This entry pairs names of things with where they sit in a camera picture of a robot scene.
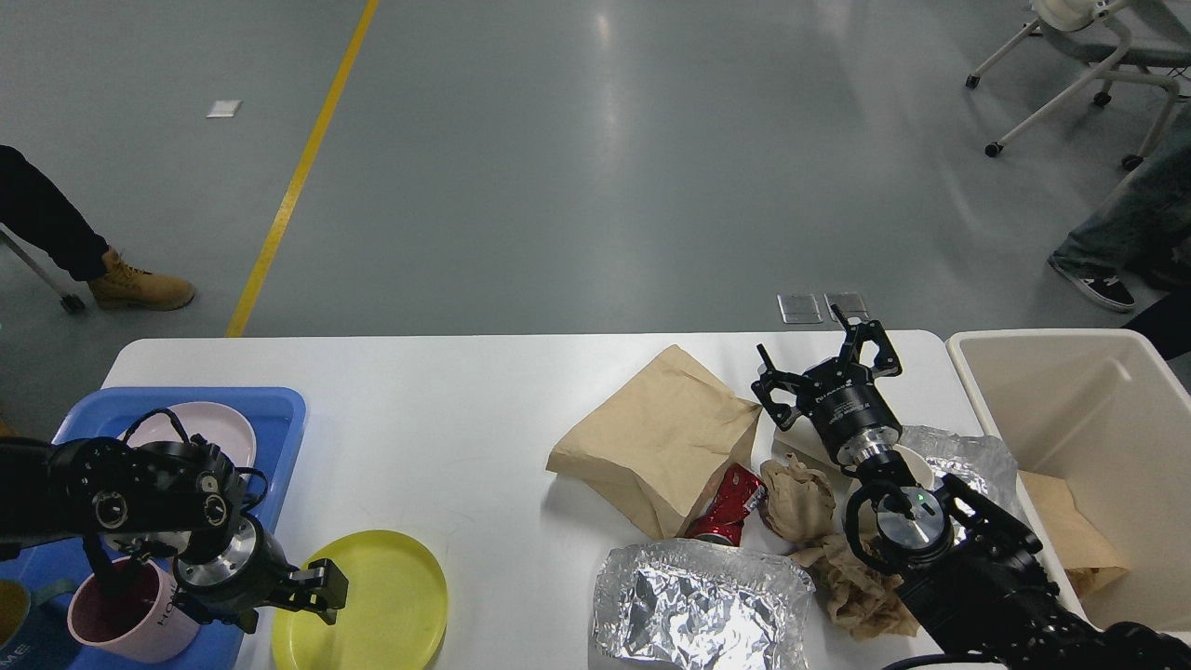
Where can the crumpled brown paper ball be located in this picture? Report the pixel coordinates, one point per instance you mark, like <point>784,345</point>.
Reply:
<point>800,504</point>

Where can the pink plate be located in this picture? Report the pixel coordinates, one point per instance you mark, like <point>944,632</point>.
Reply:
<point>222,425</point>

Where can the tan work boot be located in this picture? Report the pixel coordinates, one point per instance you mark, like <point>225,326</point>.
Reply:
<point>122,286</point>

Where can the crushed red soda can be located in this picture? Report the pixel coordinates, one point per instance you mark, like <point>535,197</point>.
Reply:
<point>738,495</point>

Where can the crumpled brown paper napkin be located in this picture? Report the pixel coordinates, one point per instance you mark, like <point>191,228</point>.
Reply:
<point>860,600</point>

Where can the grey jeans leg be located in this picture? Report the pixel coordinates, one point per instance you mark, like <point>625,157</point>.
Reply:
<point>1145,213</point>

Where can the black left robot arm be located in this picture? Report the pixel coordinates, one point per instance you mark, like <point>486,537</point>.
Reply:
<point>183,500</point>

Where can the left floor outlet cover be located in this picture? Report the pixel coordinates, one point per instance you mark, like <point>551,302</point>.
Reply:
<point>799,308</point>

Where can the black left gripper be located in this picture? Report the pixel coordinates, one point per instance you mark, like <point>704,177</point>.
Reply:
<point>252,572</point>

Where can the white office chair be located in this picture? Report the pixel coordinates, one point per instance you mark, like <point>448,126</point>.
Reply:
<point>1141,42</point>

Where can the black trouser leg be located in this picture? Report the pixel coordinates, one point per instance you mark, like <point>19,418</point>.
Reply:
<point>35,209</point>

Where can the brown paper in bin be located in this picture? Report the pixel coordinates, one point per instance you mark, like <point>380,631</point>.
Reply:
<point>1090,561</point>

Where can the blue plastic tray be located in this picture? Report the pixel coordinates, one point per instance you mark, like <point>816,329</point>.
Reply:
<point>276,415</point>

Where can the floor outlet cover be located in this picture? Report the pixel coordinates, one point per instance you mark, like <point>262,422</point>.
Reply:
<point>799,308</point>
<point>850,304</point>

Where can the front aluminium foil tray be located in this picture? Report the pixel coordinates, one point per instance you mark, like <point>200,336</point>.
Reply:
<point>700,605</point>

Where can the black white sneaker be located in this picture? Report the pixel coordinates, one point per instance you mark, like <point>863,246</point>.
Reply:
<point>1107,291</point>

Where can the right floor outlet cover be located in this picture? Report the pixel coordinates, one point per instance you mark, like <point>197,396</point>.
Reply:
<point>850,304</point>

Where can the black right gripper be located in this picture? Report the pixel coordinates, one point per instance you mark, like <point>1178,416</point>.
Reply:
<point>845,409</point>

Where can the pink mug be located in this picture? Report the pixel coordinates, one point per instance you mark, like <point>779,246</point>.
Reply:
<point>142,622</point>

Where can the grey chair leg caster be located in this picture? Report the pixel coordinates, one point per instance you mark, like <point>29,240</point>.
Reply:
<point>70,302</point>

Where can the yellow plate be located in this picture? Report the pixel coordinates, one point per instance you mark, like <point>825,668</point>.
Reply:
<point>395,616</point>

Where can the brown paper bag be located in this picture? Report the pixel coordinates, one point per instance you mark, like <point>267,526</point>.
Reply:
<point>657,449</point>

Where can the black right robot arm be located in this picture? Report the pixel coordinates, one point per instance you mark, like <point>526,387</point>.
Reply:
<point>968,568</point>

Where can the dark green mug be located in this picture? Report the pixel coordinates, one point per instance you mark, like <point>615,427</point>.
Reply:
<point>34,632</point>

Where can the beige plastic bin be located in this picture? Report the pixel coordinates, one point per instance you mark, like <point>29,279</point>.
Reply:
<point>1101,410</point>

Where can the rear aluminium foil piece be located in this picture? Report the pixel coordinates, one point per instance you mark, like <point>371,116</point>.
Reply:
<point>983,462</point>

